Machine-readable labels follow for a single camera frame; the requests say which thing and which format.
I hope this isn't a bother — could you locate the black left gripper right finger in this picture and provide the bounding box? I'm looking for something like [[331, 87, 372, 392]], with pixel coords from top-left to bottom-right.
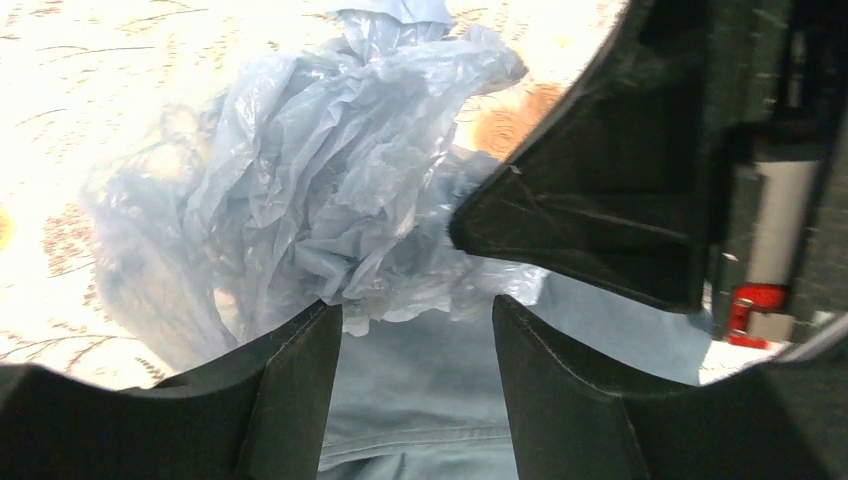
[[493, 296, 847, 479]]

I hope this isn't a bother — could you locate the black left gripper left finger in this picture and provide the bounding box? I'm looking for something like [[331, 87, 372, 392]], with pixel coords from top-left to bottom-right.
[[1, 302, 342, 479]]

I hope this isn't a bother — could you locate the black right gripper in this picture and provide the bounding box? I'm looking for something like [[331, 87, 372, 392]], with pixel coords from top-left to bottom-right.
[[449, 1, 847, 342]]

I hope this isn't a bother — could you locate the light blue plastic trash bag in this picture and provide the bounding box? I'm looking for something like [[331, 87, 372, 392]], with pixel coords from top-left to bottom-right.
[[81, 1, 547, 370]]

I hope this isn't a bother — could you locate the grey-blue cloth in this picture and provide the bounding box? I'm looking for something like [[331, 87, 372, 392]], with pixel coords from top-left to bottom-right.
[[318, 274, 712, 479]]

